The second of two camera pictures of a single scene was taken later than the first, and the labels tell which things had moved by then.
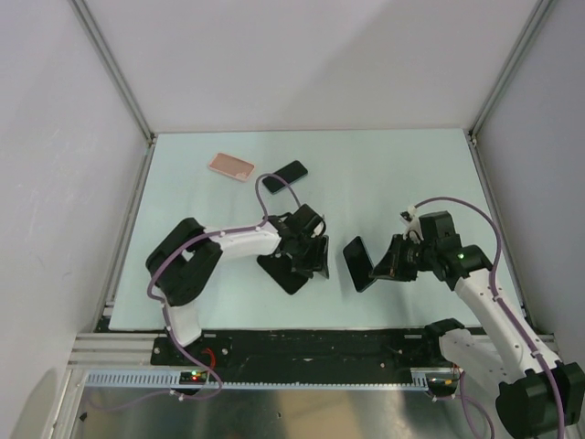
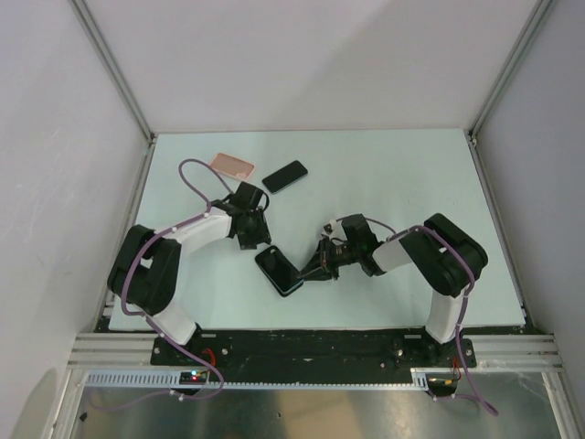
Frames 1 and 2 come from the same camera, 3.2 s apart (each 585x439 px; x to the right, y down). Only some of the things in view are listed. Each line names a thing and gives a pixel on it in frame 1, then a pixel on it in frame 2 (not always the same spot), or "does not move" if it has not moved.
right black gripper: (391, 265) to (321, 266)
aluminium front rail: (109, 349) does not move
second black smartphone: (291, 172) does not move
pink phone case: (231, 166) does not move
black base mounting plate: (319, 351) does not move
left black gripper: (318, 262) to (261, 235)
